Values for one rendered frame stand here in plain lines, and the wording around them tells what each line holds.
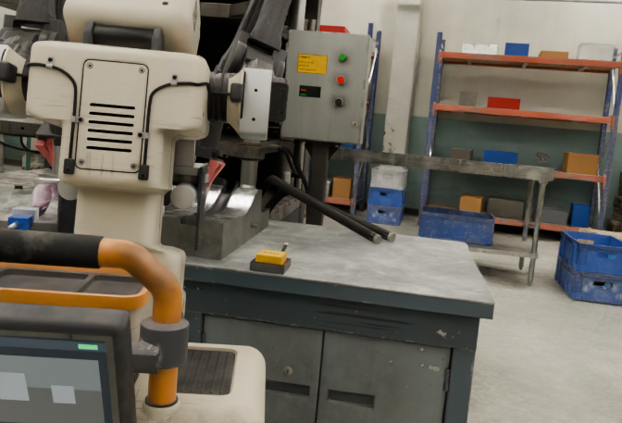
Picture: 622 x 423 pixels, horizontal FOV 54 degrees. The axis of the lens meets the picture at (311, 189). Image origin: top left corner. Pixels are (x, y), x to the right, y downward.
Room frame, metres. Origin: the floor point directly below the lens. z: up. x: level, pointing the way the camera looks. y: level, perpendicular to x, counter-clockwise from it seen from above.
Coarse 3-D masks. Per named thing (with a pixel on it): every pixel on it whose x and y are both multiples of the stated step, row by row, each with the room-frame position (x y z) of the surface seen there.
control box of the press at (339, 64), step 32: (320, 32) 2.28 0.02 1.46; (288, 64) 2.29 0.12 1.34; (320, 64) 2.27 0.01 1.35; (352, 64) 2.26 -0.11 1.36; (288, 96) 2.29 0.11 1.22; (320, 96) 2.27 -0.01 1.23; (352, 96) 2.26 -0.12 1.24; (288, 128) 2.29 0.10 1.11; (320, 128) 2.27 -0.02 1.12; (352, 128) 2.25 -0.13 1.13; (320, 160) 2.32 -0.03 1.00; (320, 192) 2.32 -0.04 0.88; (320, 224) 2.32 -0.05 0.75
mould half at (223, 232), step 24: (216, 192) 1.72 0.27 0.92; (240, 192) 1.73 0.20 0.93; (168, 216) 1.45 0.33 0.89; (216, 216) 1.51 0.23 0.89; (240, 216) 1.57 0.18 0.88; (264, 216) 1.85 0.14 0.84; (168, 240) 1.44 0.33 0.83; (192, 240) 1.43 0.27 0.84; (216, 240) 1.43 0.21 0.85; (240, 240) 1.59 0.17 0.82
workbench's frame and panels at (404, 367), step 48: (192, 288) 1.41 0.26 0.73; (240, 288) 1.40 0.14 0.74; (288, 288) 1.33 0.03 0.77; (336, 288) 1.32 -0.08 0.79; (192, 336) 1.41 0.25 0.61; (240, 336) 1.41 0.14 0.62; (288, 336) 1.39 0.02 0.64; (336, 336) 1.37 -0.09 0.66; (384, 336) 1.35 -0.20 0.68; (432, 336) 1.33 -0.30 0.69; (288, 384) 1.40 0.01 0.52; (336, 384) 1.37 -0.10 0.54; (384, 384) 1.36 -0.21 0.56; (432, 384) 1.34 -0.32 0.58
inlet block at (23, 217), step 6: (12, 210) 1.41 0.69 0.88; (18, 210) 1.41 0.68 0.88; (24, 210) 1.41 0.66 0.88; (30, 210) 1.41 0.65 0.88; (36, 210) 1.43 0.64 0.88; (12, 216) 1.39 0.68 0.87; (18, 216) 1.39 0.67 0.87; (24, 216) 1.40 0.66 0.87; (30, 216) 1.40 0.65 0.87; (36, 216) 1.43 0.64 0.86; (12, 222) 1.37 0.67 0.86; (18, 222) 1.36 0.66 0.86; (24, 222) 1.37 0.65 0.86; (30, 222) 1.40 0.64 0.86; (12, 228) 1.32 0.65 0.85; (18, 228) 1.37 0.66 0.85; (24, 228) 1.37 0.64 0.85; (30, 228) 1.40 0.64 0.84
